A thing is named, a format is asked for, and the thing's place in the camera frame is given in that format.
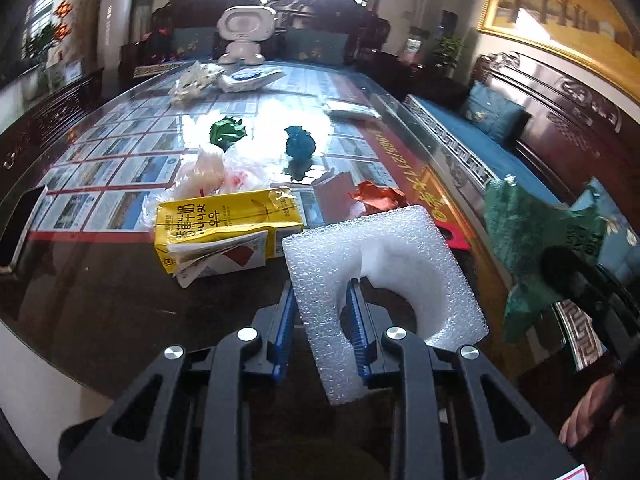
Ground white foam packing piece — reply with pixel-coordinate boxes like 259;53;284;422
282;206;489;405

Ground red paper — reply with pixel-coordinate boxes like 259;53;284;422
349;180;409;216

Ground brown cardboard piece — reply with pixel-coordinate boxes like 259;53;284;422
311;168;366;224

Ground yellow milk carton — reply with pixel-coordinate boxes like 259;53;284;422
154;188;304;273

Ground white plastic bag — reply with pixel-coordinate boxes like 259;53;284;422
141;146;273;229

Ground teal paper ball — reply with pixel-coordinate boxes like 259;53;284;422
284;126;316;160

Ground green snack bag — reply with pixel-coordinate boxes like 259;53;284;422
485;179;606;344

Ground green paper ball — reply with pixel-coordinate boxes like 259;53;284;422
209;116;246;152

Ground person right hand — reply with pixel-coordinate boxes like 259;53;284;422
559;374;624;448

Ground blue sofa cushion seat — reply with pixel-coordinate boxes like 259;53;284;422
404;96;561;205

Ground blue floral pillow far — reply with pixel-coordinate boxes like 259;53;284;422
460;80;530;146

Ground blue floral pillow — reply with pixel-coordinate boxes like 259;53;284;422
460;80;530;146
570;177;640;285

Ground carved wooden sofa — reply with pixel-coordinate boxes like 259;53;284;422
405;52;639;235

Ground white tray with blue cloth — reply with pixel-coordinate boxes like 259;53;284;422
217;67;284;93

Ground blue floral pillow near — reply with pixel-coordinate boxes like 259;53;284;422
570;177;640;285

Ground clear bag of white items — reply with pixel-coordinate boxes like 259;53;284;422
169;61;224;103

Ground black smartphone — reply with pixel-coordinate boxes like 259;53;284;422
0;185;48;274

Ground potted green plant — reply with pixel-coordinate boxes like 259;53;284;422
432;36;464;77

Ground far wooden armchair set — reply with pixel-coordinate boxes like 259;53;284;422
119;0;392;82

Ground white toy robot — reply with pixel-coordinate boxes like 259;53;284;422
217;6;277;66

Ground red paper lantern decorations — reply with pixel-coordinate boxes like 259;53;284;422
53;0;74;42

